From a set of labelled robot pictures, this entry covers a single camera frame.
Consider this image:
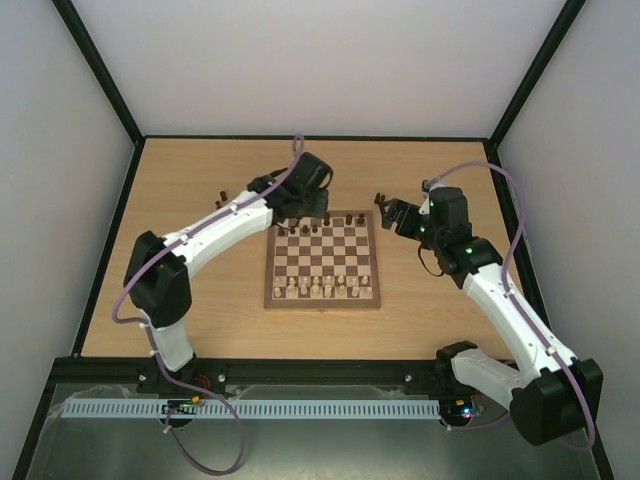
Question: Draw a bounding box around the white slotted cable duct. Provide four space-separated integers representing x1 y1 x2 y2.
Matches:
61 398 440 420

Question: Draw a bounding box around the purple cable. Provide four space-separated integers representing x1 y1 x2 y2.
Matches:
114 133 248 474
422 162 598 451

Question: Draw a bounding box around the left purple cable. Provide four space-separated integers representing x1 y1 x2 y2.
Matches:
114 133 248 474

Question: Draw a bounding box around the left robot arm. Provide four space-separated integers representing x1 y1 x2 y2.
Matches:
112 152 333 388

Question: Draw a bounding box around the black aluminium frame rail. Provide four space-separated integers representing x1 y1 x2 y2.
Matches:
47 357 476 399

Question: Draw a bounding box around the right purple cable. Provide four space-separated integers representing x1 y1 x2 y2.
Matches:
422 162 598 451

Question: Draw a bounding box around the wooden chess board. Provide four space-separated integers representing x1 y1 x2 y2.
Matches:
264 210 381 311

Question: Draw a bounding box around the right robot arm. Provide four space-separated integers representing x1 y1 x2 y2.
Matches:
374 186 604 446

